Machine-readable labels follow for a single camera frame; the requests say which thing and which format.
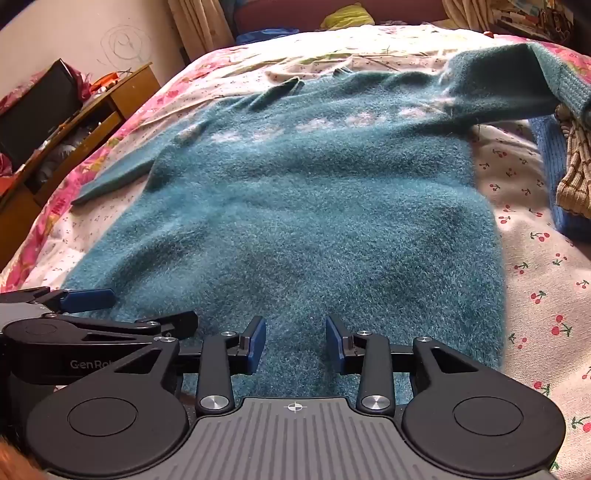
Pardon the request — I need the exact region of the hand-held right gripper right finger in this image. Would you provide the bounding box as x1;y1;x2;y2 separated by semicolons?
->
325;315;481;413

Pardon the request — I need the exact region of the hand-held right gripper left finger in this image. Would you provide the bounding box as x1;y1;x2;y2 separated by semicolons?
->
113;316;267;415

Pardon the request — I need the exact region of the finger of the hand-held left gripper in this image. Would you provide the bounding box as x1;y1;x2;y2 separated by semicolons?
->
44;311;199;342
0;286;116;320

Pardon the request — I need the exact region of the teal fuzzy sweater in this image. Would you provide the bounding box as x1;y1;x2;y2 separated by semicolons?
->
62;41;591;398

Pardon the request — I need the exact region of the orange fuzzy clothing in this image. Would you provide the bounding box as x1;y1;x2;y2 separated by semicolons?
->
0;434;31;480

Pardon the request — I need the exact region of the wooden cabinet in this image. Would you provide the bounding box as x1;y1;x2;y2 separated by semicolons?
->
0;62;162;273

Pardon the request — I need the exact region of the black bag on cabinet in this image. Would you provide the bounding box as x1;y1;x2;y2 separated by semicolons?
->
0;59;84;171

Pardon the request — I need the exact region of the cherry print bed sheet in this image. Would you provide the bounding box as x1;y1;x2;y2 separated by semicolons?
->
14;44;591;480

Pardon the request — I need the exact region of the pink patterned cloth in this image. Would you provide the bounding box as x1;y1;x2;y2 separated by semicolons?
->
0;88;31;116

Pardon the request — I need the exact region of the orange item on cabinet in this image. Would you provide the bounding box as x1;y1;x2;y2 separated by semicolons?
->
90;73;122;94

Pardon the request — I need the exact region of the pink floral quilt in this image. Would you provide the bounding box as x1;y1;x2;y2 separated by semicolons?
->
0;23;591;282

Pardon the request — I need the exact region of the blue knit garment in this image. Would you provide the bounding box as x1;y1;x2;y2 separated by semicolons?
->
529;115;591;243

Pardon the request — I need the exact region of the beige ribbed garment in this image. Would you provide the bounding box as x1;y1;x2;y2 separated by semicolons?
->
554;102;591;217

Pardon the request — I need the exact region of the beige curtain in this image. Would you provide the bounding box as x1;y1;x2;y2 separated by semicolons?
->
441;0;499;35
166;0;241;49

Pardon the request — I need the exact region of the blue cloth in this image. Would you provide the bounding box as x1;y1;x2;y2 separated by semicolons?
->
235;28;296;45

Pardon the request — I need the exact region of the yellow-green cloth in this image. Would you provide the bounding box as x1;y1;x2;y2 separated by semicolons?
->
321;4;376;30

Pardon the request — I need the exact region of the maroon bed headboard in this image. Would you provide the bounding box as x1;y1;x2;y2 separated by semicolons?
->
235;0;451;33

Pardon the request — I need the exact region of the cluttered right nightstand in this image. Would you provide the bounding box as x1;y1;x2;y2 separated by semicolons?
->
494;0;580;40

